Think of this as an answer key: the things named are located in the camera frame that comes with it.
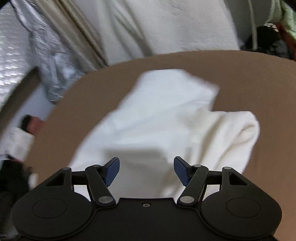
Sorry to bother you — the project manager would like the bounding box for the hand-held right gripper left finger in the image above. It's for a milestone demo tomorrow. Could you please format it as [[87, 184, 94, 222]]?
[[46, 157, 121, 206]]

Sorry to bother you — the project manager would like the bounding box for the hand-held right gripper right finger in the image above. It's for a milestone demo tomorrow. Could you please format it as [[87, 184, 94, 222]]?
[[173, 156, 248, 206]]

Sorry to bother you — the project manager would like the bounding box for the white garment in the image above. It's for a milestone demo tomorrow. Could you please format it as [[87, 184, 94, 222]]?
[[69, 68, 261, 200]]

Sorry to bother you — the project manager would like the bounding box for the dark clothes heap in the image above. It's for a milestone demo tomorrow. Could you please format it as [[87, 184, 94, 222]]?
[[242, 25, 295, 59]]

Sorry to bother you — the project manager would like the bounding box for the black cloth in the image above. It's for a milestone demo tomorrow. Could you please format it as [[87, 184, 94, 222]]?
[[21, 114, 33, 133]]

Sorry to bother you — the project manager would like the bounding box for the white patterned cloth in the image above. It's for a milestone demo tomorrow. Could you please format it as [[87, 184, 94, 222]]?
[[0, 126, 36, 163]]

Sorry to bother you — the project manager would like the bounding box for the crumpled silver plastic sheet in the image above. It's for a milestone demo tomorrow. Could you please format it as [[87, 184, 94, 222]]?
[[13, 0, 87, 106]]

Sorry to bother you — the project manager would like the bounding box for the beige curtain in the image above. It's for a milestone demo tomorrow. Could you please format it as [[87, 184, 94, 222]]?
[[35, 0, 110, 71]]

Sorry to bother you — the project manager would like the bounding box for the cream cloth cover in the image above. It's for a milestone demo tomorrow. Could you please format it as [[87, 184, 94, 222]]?
[[75, 0, 241, 66]]

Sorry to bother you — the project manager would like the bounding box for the silver quilted insulation sheet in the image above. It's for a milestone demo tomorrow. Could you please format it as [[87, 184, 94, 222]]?
[[0, 5, 31, 113]]

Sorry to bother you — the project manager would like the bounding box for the grey metal rod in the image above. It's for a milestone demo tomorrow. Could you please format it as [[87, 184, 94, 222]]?
[[248, 0, 259, 51]]

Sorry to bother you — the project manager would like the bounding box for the mint green fleece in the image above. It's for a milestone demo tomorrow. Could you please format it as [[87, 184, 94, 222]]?
[[269, 0, 296, 41]]

